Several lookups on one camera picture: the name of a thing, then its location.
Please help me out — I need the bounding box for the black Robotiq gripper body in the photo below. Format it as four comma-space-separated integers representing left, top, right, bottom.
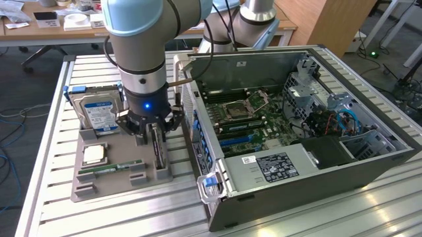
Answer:
124, 85, 172, 125

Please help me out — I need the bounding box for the green graphics card black fan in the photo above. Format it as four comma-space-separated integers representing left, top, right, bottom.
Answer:
148, 122, 167, 172

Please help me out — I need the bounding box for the grey parts rack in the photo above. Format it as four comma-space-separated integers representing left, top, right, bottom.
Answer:
69, 98, 175, 203

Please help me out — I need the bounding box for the hard disk with blue rails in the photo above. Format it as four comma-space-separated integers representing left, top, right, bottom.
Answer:
63, 83, 124, 137

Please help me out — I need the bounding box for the silver CPU chip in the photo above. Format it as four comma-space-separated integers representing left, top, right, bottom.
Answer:
81, 145, 109, 165

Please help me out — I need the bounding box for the green RAM stick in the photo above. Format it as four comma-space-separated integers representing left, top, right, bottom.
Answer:
218, 118, 267, 133
77, 159, 145, 175

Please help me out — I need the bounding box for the black RAM slot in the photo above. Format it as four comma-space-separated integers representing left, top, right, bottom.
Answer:
204, 90, 247, 97
202, 87, 247, 94
206, 93, 248, 101
207, 97, 248, 104

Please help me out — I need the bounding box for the CPU socket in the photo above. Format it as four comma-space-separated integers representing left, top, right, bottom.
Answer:
223, 100, 255, 122

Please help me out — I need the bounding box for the blue expansion slot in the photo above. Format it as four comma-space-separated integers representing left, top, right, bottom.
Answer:
219, 136, 255, 148

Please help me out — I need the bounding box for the metal socket cover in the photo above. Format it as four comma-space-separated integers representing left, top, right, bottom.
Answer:
246, 89, 270, 114

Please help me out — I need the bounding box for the clear latch with blue tab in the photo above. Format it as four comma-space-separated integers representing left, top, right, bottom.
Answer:
196, 172, 227, 203

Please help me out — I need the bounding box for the silver power supply unit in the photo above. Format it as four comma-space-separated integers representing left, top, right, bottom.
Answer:
215, 144, 319, 196

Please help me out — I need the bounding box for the green motherboard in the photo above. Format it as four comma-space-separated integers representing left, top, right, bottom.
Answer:
198, 82, 306, 158

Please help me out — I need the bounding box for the white cube box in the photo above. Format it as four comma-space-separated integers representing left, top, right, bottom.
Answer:
89, 13, 108, 29

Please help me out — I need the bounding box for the white flat box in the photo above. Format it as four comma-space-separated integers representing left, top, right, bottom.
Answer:
61, 19, 93, 32

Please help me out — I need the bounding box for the black office chair base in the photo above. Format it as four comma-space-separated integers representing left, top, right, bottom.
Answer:
19, 43, 100, 74

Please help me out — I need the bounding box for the white tape roll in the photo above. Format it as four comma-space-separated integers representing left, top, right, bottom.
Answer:
64, 13, 88, 25

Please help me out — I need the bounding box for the silver disk bay cage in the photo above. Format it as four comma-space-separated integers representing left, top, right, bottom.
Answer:
282, 71, 330, 119
339, 128, 398, 161

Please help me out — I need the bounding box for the black pouch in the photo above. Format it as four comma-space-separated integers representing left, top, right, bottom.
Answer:
76, 0, 96, 12

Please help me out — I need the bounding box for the white box with black top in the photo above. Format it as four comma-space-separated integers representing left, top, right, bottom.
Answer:
32, 11, 61, 29

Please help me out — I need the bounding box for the dark grey open PC case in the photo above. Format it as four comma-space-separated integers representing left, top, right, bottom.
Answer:
172, 44, 422, 233

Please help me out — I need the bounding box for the red and white card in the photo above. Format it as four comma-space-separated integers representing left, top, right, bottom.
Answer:
4, 22, 31, 30

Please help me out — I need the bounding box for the clear plastic bag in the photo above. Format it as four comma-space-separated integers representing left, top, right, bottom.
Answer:
0, 0, 33, 23

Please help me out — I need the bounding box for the wooden cabinet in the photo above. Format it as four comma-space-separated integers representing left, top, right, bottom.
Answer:
272, 0, 378, 57

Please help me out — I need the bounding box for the white floor box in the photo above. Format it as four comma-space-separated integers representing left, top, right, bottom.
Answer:
354, 31, 368, 54

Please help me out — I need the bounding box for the black tripod stand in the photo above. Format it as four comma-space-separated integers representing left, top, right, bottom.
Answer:
383, 63, 422, 112

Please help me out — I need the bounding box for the beige case handle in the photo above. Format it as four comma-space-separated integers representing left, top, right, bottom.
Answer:
174, 54, 192, 73

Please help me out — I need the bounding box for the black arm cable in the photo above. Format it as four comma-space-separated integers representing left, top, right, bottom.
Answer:
190, 0, 240, 83

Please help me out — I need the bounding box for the grey floor cable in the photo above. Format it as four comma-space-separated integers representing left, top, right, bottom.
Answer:
0, 103, 52, 119

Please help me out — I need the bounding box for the black wire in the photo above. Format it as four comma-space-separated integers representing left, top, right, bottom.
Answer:
288, 116, 314, 138

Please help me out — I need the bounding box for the blue floor cable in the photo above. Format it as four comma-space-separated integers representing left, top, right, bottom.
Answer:
0, 118, 27, 213

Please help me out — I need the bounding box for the wooden desk white frame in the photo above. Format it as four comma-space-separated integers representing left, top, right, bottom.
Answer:
116, 19, 298, 54
0, 0, 128, 54

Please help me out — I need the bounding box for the red wire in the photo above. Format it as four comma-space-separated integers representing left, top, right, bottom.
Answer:
324, 112, 342, 136

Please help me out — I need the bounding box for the silver metal bracket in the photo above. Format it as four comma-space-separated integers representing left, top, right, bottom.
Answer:
326, 92, 359, 112

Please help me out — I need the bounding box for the blue wire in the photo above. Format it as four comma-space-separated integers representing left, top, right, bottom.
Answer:
335, 108, 363, 136

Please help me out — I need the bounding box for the white desk leg frame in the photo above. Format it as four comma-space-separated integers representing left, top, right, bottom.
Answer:
359, 0, 422, 68

